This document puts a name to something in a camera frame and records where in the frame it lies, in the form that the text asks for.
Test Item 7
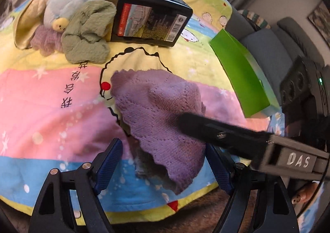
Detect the purple knitted cloth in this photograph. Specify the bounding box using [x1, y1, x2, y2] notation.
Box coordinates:
[111, 69, 206, 194]

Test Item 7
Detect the green cardboard box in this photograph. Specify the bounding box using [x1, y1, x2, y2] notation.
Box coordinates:
[209, 29, 280, 119]

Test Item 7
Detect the colourful cartoon bed sheet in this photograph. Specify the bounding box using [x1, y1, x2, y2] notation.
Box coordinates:
[1, 0, 284, 224]

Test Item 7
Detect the grey sofa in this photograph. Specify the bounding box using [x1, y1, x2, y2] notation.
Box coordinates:
[217, 0, 329, 98]

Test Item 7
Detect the pink knitted cloth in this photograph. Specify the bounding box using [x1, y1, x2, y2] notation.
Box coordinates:
[30, 25, 63, 56]

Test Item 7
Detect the green fluffy towel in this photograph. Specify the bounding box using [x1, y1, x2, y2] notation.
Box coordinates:
[61, 0, 116, 64]

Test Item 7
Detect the black gold tin box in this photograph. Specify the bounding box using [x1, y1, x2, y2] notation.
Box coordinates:
[106, 0, 193, 47]

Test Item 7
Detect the cream yellow towel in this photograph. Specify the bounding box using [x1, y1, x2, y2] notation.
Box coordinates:
[13, 0, 48, 50]

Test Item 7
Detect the light blue plush toy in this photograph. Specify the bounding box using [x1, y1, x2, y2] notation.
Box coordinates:
[43, 0, 90, 33]

